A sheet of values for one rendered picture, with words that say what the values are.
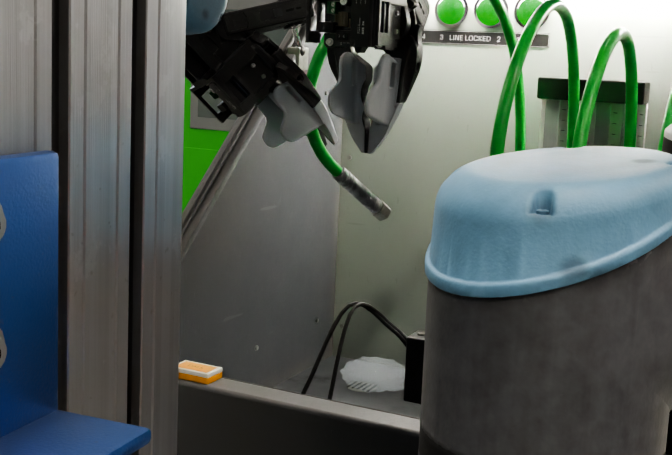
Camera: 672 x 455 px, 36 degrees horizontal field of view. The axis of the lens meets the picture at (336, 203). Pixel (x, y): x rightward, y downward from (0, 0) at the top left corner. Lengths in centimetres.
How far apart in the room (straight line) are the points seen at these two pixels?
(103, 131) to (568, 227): 19
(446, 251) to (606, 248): 7
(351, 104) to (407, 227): 64
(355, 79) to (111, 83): 61
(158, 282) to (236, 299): 99
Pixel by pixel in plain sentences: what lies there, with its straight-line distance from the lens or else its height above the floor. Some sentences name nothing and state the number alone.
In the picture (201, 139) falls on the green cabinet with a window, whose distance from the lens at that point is 430.
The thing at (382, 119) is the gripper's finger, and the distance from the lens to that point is 94.
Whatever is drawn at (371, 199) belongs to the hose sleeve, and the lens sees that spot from 122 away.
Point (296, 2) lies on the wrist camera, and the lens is 115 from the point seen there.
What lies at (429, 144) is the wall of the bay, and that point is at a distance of 155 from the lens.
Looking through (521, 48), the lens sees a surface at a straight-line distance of 111.
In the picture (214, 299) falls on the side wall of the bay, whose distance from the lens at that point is 134.
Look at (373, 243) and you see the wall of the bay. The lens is 161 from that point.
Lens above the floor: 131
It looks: 8 degrees down
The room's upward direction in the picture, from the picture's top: 2 degrees clockwise
